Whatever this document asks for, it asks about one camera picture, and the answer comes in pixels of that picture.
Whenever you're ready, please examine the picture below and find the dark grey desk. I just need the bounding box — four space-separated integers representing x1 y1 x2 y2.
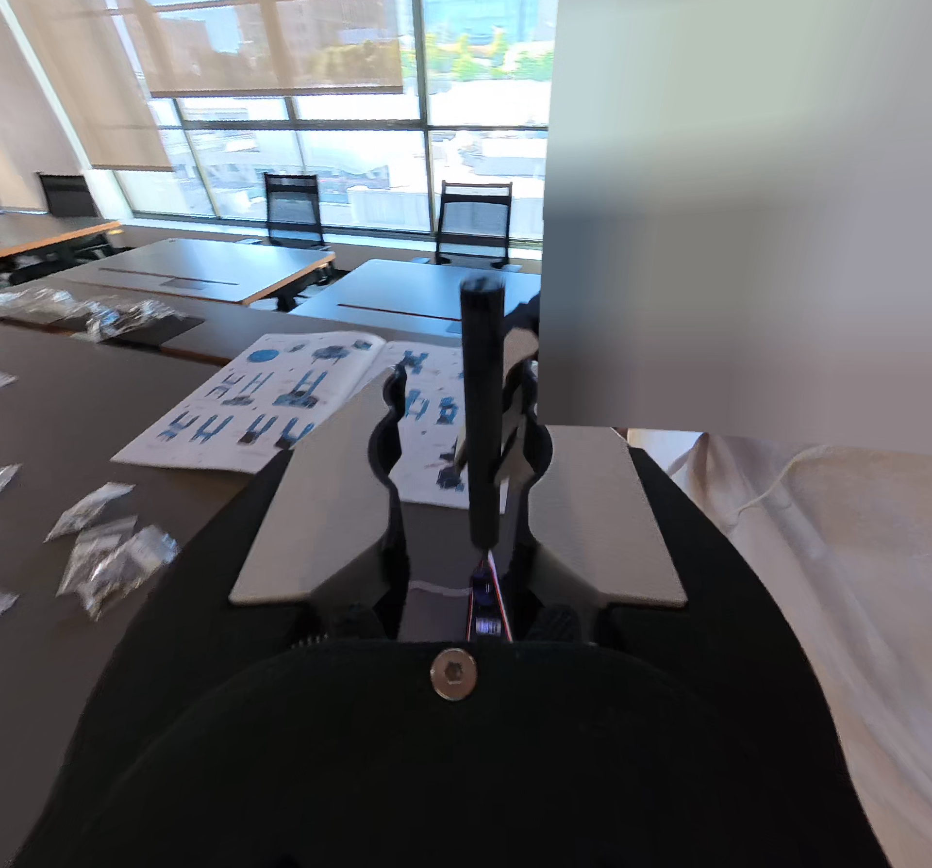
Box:
0 322 631 862

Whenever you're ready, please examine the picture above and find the grey table with slot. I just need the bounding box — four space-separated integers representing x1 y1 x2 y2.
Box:
54 237 337 309
287 259 543 338

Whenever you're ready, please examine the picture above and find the white drawstring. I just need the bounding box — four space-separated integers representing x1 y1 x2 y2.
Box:
735 444 847 520

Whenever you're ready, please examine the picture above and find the white instruction booklet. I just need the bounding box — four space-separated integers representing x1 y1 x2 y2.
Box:
111 331 511 512

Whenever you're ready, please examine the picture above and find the group of small screw bags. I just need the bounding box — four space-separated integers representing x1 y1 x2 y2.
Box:
0 372 182 622

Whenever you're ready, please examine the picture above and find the dark desk with flap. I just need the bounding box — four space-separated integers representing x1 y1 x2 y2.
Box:
0 278 467 367

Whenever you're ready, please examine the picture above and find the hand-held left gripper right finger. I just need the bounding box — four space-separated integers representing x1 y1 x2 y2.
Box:
520 413 689 608

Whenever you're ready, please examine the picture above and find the small servo motor with wires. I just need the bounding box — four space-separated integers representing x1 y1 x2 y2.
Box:
408 548 516 643

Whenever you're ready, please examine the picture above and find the beige roller blind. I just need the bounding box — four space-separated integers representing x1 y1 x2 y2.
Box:
0 0 176 174
76 0 406 99

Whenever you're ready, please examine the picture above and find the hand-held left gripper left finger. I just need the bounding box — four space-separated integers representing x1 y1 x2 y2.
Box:
228 364 409 606

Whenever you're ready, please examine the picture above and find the black electric screwdriver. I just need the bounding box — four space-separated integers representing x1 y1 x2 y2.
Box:
459 275 505 549

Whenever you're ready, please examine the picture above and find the wood-edged table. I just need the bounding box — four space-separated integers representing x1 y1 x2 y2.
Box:
0 216 125 262

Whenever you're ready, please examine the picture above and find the person's white shirt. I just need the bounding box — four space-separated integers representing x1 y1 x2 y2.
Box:
626 430 932 868

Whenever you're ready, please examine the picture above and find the crumpled clear plastic wrap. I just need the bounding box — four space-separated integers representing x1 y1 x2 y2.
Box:
0 288 176 343

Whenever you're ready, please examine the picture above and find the large glass window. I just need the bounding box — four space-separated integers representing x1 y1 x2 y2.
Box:
73 0 565 239

